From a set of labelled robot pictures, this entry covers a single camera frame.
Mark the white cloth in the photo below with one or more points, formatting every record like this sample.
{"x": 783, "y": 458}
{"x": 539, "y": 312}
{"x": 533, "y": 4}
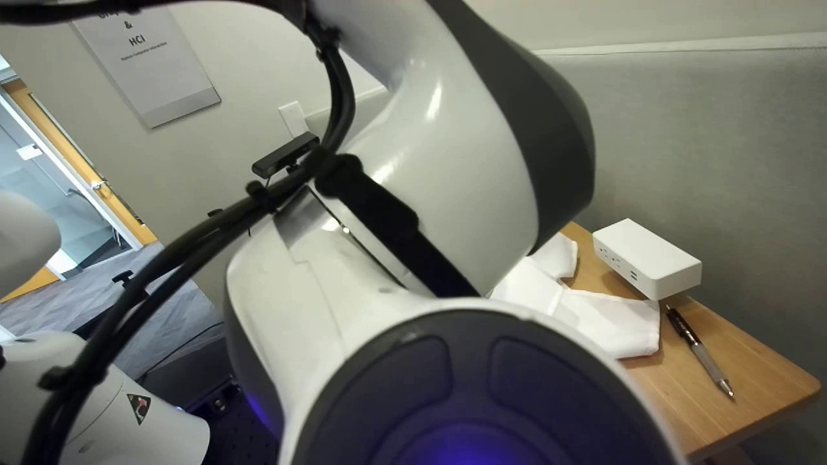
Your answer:
{"x": 604, "y": 318}

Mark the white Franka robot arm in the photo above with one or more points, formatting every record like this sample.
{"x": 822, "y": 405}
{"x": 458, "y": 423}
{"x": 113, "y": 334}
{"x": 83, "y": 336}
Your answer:
{"x": 414, "y": 286}

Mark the white rectangular box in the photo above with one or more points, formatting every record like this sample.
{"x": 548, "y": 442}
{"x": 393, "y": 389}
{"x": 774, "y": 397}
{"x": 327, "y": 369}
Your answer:
{"x": 646, "y": 259}

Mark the black and silver pen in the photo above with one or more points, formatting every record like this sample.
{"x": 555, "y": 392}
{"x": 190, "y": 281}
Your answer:
{"x": 699, "y": 350}

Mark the black bar-shaped camera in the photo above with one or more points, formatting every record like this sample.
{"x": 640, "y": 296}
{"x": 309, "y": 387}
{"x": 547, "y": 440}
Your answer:
{"x": 285, "y": 157}

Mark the white wall outlet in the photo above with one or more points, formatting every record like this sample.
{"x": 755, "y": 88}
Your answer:
{"x": 294, "y": 117}

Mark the wooden door frame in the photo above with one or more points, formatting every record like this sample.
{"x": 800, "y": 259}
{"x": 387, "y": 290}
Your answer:
{"x": 105, "y": 184}

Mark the grey wall sign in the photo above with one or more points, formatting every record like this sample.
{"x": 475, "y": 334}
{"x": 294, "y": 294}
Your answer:
{"x": 145, "y": 66}

